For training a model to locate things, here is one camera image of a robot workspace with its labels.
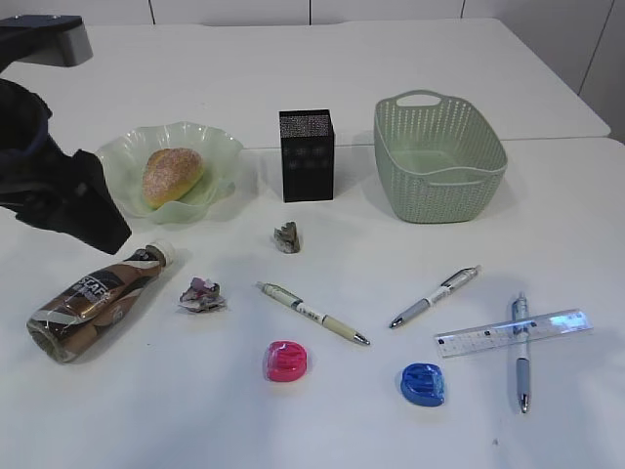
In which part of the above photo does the green wavy glass plate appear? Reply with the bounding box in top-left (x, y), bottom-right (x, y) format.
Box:
top-left (96, 121), bottom-right (243, 224)

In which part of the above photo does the clear plastic ruler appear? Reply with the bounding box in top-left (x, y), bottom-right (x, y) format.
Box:
top-left (434, 310), bottom-right (593, 358)

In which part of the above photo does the cream white ballpoint pen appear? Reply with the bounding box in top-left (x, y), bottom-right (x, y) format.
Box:
top-left (256, 281), bottom-right (370, 346)

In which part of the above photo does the grey white ballpoint pen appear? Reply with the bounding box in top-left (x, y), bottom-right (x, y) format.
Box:
top-left (389, 266), bottom-right (481, 329)

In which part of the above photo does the blue white ballpoint pen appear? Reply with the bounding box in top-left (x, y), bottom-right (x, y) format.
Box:
top-left (511, 292), bottom-right (531, 414)

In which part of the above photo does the pink paper ball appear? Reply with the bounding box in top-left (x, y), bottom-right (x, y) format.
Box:
top-left (179, 277), bottom-right (227, 314)

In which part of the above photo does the black square pen holder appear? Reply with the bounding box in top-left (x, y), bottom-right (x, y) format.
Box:
top-left (279, 109), bottom-right (335, 202)

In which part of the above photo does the pink pencil sharpener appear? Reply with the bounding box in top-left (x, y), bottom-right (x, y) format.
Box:
top-left (264, 341), bottom-right (308, 382)

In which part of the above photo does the blue pencil sharpener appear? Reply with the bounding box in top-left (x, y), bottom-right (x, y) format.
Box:
top-left (400, 362), bottom-right (445, 407)

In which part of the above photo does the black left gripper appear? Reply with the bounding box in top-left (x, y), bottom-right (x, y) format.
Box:
top-left (1, 79), bottom-right (132, 254)

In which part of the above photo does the sugared bread roll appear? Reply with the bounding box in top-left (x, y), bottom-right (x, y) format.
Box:
top-left (142, 148), bottom-right (204, 209)

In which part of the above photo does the green plastic woven basket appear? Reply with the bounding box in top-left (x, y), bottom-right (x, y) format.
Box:
top-left (373, 90), bottom-right (508, 224)

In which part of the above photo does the grey paper ball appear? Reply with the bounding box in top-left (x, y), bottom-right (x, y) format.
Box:
top-left (273, 221), bottom-right (301, 254)

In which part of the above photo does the brown Nescafe coffee bottle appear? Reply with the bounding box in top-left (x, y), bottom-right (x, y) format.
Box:
top-left (26, 239), bottom-right (176, 363)

